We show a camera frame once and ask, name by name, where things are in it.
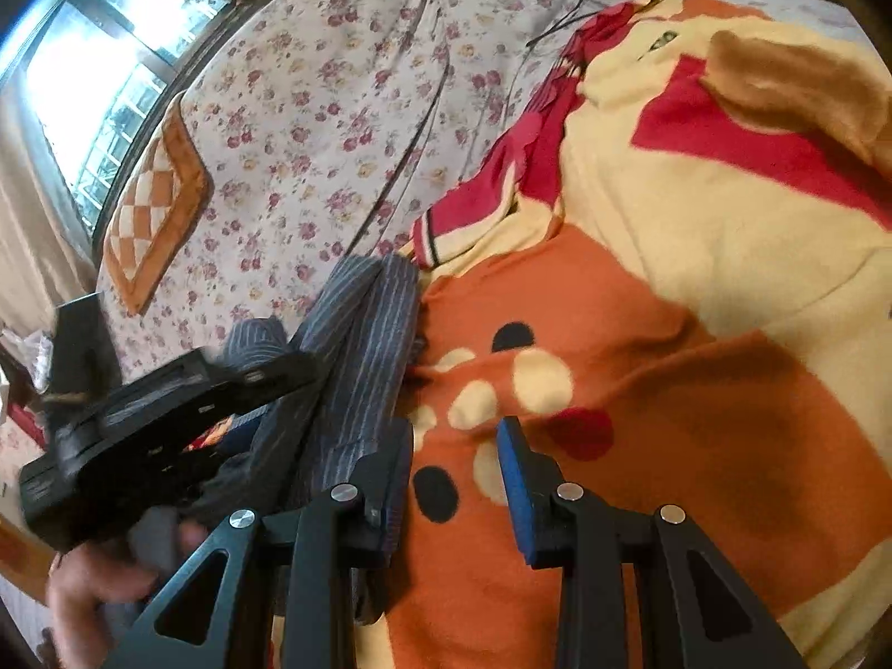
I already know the grey striped shirt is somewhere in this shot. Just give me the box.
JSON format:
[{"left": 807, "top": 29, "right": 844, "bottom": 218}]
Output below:
[{"left": 188, "top": 254, "right": 423, "bottom": 628}]

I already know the person's left hand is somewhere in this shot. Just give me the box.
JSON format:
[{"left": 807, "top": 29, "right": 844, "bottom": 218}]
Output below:
[{"left": 45, "top": 520, "right": 211, "bottom": 669}]

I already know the orange yellow cartoon blanket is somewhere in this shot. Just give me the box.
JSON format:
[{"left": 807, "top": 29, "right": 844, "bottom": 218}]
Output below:
[{"left": 182, "top": 0, "right": 892, "bottom": 669}]

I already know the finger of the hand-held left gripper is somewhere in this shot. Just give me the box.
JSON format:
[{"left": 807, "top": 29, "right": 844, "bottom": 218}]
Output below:
[{"left": 182, "top": 350, "right": 323, "bottom": 426}]

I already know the window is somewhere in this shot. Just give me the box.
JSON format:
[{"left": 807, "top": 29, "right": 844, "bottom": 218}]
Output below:
[{"left": 0, "top": 0, "right": 239, "bottom": 227}]

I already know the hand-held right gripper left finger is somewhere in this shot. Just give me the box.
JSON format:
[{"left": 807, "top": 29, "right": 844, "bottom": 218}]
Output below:
[{"left": 103, "top": 416, "right": 416, "bottom": 669}]

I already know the beige curtain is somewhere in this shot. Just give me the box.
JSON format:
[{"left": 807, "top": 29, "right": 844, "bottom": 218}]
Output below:
[{"left": 0, "top": 101, "right": 100, "bottom": 340}]

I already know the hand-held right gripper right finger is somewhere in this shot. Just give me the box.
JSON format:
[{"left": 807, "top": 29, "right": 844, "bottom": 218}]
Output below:
[{"left": 496, "top": 415, "right": 804, "bottom": 669}]

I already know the orange checkered pillow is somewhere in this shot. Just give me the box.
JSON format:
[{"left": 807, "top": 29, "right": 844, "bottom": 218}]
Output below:
[{"left": 100, "top": 89, "right": 214, "bottom": 316}]

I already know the floral quilt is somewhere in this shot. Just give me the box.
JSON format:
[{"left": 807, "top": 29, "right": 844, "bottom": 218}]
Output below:
[{"left": 93, "top": 0, "right": 614, "bottom": 367}]

